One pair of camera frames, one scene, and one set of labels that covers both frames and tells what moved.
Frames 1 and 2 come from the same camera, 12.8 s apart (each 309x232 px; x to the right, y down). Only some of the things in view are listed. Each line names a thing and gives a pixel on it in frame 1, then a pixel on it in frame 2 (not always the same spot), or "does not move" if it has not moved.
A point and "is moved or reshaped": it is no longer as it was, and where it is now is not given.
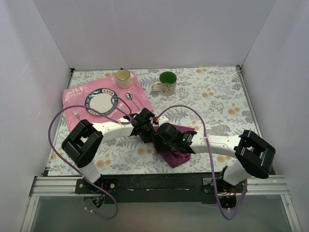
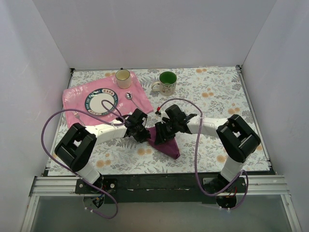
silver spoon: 129,95 does not move
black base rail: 161,188 does not move
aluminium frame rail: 65,186 does not move
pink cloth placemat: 131,100 does not move
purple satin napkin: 173,157 is moved or reshaped
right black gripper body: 159,144 → 162,133
